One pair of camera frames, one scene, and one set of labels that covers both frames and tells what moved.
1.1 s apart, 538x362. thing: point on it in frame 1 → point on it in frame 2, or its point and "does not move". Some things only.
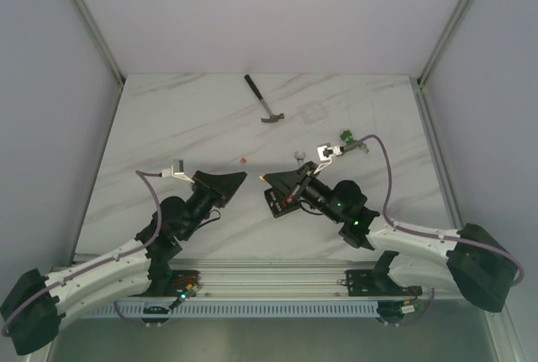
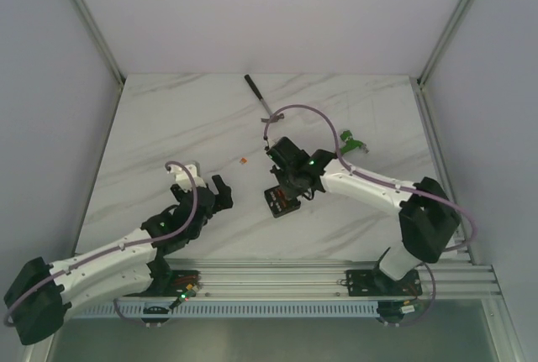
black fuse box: x=281 y=203 does not move
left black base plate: x=181 y=281 does not move
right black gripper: x=291 y=182 → x=289 y=193
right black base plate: x=364 y=283 does not move
